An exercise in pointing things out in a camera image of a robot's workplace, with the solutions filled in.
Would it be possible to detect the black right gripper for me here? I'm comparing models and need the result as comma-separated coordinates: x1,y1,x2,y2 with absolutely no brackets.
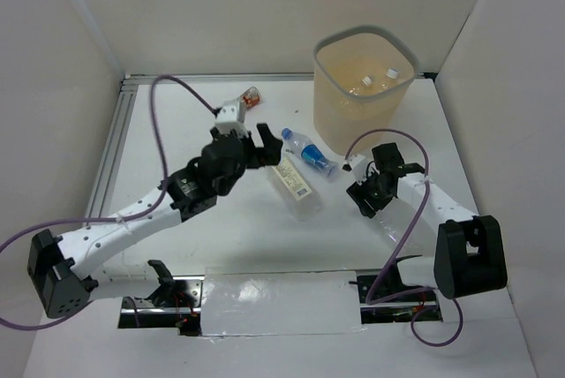
346,167,394,219

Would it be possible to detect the blue label plastic bottle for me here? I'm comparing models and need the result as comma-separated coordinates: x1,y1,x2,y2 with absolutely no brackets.
281,128,338,179

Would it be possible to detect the clear crushed plastic bottle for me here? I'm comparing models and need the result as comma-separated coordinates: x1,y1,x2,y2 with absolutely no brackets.
375,205,426,255

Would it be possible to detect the white label clear bottle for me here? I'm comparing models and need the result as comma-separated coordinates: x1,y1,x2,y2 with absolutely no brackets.
267,155,323,220

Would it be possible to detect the clear upright-lying bottle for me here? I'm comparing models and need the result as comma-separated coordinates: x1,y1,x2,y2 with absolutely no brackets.
380,68,399,90

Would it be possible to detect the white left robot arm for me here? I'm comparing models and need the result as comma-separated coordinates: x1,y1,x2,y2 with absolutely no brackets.
27,123,283,319

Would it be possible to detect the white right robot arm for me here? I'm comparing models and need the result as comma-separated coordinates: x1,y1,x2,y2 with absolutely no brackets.
343,143,508,300

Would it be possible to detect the beige ribbed plastic bin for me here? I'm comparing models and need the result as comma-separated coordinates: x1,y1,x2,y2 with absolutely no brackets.
313,25,420,155

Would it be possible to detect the red cap small bottle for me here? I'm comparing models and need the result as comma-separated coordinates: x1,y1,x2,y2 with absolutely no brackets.
239,87,261,110

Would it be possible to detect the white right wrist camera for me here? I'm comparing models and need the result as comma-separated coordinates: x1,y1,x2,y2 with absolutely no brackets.
342,154,368,183

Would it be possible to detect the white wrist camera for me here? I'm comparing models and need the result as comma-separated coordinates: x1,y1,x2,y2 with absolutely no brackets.
342,154,368,183
215,99,248,137

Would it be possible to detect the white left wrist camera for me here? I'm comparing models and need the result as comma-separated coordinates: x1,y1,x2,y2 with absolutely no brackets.
215,99,248,137

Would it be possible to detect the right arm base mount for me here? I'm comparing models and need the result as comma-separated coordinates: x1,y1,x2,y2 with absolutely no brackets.
348,268,442,325

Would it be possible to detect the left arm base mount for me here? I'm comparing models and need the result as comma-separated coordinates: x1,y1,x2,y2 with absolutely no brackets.
117,260,205,336

